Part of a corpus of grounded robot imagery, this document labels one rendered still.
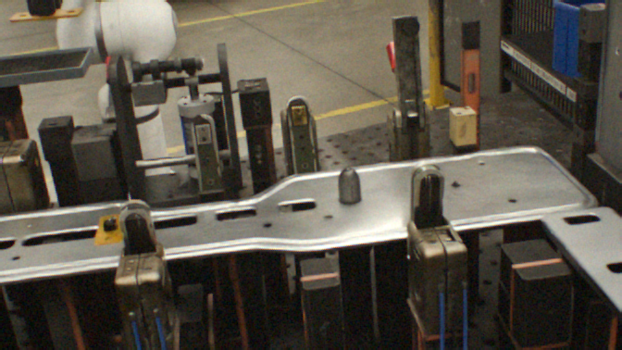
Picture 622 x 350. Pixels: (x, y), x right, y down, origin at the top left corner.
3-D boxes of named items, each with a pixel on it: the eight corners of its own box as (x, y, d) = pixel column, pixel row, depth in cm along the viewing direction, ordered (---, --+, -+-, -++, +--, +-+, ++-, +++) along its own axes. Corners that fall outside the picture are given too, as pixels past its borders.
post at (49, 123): (87, 336, 137) (35, 126, 120) (91, 320, 141) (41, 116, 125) (115, 332, 137) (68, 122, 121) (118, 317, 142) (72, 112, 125)
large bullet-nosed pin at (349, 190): (342, 215, 110) (338, 172, 107) (338, 205, 113) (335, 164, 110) (363, 212, 110) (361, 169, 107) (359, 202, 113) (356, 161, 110)
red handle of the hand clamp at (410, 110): (400, 117, 120) (379, 42, 129) (398, 125, 122) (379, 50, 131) (426, 113, 121) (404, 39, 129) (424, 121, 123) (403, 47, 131)
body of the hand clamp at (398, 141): (402, 312, 136) (394, 126, 121) (392, 291, 142) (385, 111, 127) (434, 307, 136) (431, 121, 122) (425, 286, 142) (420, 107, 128)
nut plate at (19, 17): (8, 22, 93) (6, 13, 93) (18, 15, 97) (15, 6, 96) (78, 17, 94) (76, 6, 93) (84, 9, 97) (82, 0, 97)
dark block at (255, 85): (267, 315, 138) (238, 92, 121) (264, 293, 145) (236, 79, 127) (293, 311, 139) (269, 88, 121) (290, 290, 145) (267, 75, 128)
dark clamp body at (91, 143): (103, 356, 132) (53, 150, 116) (111, 312, 144) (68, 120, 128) (165, 346, 133) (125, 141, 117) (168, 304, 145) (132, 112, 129)
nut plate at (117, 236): (121, 242, 104) (120, 234, 104) (93, 245, 104) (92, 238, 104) (127, 214, 112) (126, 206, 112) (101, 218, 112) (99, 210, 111)
